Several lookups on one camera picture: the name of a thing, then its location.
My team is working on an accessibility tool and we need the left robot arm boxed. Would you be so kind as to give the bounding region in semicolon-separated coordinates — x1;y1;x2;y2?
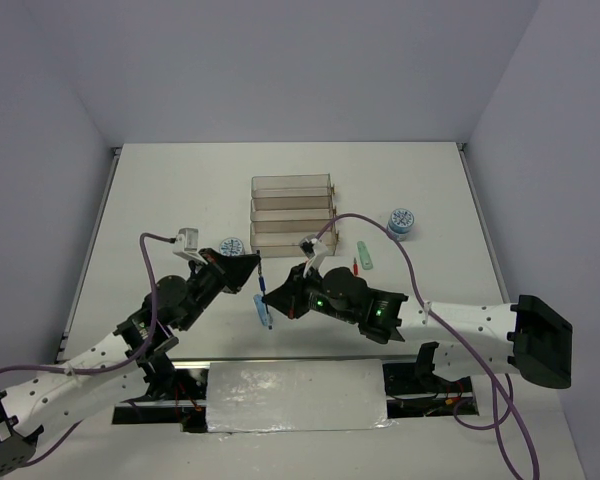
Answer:
0;248;260;477

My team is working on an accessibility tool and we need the blue jar right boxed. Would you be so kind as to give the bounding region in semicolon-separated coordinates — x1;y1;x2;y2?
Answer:
387;208;415;242

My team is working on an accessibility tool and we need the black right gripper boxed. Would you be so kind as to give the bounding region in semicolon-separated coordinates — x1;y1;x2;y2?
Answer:
264;261;359;324

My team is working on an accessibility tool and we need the blue jar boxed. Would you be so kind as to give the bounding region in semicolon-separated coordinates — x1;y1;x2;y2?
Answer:
219;237;245;257
387;208;415;242

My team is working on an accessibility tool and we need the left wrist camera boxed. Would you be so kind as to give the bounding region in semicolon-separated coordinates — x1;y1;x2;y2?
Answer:
172;228;199;261

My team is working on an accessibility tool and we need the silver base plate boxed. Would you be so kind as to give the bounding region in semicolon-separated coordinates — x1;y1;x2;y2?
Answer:
112;359;478;434

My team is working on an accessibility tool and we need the blue pen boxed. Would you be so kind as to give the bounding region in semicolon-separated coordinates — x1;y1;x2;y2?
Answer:
257;262;268;306

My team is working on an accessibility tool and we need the blue correction tape case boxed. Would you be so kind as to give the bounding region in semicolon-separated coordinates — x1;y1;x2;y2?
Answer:
253;294;273;330

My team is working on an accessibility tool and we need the blue jar left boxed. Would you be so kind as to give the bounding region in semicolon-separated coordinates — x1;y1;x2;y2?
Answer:
219;237;245;257

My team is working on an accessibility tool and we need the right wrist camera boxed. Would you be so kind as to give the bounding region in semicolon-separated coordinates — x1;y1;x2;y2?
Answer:
300;236;330;278

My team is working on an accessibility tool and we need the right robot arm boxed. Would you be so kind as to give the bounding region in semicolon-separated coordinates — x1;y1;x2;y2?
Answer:
264;265;573;391

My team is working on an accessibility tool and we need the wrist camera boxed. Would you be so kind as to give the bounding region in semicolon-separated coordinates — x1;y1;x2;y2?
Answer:
172;228;199;261
300;236;330;278

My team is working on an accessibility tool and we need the clear tiered organizer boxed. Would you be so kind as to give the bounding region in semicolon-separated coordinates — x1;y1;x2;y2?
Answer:
250;173;336;258

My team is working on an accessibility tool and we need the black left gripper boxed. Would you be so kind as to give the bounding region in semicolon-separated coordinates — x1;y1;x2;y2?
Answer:
178;248;260;331

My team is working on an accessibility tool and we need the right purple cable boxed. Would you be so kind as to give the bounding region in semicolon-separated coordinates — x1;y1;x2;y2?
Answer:
317;213;540;480

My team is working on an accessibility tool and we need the green correction tape case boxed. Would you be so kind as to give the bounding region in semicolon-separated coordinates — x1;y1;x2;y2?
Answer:
357;241;373;270

